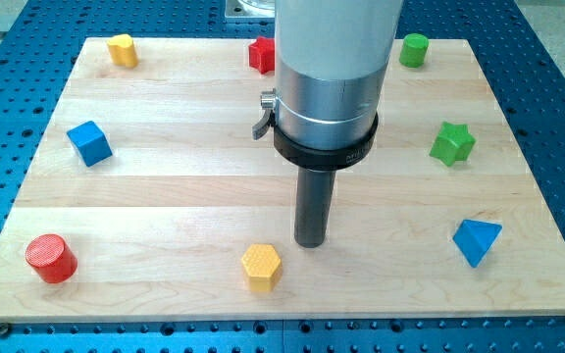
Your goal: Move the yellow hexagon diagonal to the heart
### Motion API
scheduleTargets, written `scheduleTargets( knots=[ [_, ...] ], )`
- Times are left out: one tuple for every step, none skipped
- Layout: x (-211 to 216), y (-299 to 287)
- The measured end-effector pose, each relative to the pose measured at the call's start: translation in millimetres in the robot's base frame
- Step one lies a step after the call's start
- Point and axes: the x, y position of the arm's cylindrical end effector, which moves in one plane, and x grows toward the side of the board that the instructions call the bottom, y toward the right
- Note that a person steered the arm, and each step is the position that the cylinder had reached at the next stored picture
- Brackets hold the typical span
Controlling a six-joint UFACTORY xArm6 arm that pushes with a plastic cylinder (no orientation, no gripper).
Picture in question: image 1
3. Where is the yellow hexagon block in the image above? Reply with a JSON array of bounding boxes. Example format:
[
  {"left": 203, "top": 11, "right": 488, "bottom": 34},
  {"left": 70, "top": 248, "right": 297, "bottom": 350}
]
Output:
[{"left": 241, "top": 243, "right": 283, "bottom": 292}]

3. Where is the silver robot arm cylinder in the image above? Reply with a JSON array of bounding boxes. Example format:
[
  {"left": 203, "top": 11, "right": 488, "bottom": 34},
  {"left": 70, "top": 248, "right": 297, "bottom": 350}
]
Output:
[{"left": 275, "top": 0, "right": 403, "bottom": 150}]

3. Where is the yellow heart block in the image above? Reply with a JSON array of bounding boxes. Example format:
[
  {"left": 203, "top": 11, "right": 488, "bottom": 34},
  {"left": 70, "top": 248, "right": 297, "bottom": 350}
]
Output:
[{"left": 107, "top": 33, "right": 138, "bottom": 69}]

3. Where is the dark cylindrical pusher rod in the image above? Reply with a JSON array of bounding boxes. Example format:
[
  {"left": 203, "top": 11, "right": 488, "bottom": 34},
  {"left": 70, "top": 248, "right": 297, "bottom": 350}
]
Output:
[{"left": 294, "top": 168, "right": 335, "bottom": 248}]

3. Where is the red star block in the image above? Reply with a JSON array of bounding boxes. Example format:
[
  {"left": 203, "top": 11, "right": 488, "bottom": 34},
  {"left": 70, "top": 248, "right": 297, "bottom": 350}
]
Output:
[{"left": 248, "top": 36, "right": 276, "bottom": 74}]

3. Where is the light wooden board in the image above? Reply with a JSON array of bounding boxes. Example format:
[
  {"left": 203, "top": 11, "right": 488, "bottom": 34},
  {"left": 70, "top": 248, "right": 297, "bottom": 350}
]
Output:
[{"left": 0, "top": 38, "right": 565, "bottom": 323}]

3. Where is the green star block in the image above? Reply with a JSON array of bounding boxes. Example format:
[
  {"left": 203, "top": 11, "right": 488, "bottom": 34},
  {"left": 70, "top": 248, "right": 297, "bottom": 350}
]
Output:
[{"left": 430, "top": 122, "right": 477, "bottom": 167}]

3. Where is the green cylinder block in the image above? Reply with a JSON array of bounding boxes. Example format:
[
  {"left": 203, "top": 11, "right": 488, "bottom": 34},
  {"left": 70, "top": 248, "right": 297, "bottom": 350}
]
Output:
[{"left": 399, "top": 33, "right": 430, "bottom": 68}]

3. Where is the blue cube block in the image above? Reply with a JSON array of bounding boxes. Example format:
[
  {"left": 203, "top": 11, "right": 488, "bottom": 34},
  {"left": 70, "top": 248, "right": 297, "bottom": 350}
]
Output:
[{"left": 67, "top": 121, "right": 113, "bottom": 167}]

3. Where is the blue triangle block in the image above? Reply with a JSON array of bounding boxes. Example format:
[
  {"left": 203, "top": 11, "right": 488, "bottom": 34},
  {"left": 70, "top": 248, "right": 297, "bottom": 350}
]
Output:
[{"left": 453, "top": 219, "right": 502, "bottom": 268}]

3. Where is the red cylinder block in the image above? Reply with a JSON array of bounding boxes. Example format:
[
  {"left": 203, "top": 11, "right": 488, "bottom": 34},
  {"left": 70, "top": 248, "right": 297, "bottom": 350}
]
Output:
[{"left": 25, "top": 233, "right": 77, "bottom": 284}]

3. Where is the black clamp ring with lever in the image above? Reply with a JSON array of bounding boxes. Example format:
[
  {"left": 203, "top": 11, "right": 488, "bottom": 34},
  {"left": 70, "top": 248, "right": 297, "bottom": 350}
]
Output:
[{"left": 251, "top": 88, "right": 380, "bottom": 173}]

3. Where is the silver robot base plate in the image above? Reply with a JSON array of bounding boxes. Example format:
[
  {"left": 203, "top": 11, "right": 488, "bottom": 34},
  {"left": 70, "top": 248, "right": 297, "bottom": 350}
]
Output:
[{"left": 225, "top": 0, "right": 275, "bottom": 19}]

